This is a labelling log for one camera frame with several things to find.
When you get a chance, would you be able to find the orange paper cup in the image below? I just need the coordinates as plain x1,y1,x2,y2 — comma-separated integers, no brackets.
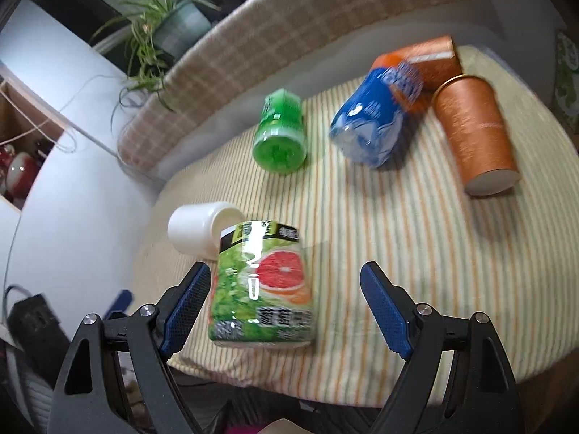
390,35,463,92
432,75,520,197

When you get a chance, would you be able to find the cut grapefruit label bottle cup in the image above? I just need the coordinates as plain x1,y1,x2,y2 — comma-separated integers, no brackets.
208,221,314,349

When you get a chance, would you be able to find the white cable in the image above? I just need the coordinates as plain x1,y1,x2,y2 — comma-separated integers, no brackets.
0,73,124,155

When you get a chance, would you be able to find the white plastic cup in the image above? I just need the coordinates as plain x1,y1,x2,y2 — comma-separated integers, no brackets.
167,202,245,261

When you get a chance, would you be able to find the blue cut bottle cup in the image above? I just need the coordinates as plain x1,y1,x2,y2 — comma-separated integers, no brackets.
329,54,423,169

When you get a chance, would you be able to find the orange paper cup front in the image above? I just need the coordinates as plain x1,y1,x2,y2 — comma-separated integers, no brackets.
432,75,520,197

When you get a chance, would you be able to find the potted spider plant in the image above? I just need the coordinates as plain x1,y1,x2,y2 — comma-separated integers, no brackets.
92,0,222,112

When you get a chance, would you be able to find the wooden shelf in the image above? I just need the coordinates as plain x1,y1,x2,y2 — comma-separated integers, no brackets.
1,76,77,210

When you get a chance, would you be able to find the orange paper cup back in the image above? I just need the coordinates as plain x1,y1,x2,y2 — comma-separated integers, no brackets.
390,35,463,92

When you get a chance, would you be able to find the striped yellow table cloth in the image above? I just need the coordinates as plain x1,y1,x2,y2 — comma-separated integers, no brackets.
132,46,578,407

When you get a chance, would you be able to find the green cut bottle cup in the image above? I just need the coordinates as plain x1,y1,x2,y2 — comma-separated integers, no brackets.
252,89,307,174

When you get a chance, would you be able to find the plaid beige towel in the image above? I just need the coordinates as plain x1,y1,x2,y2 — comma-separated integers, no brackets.
117,0,462,171

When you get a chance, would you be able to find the red white ceramic vase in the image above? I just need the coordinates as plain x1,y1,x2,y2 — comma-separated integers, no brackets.
1,144,40,202

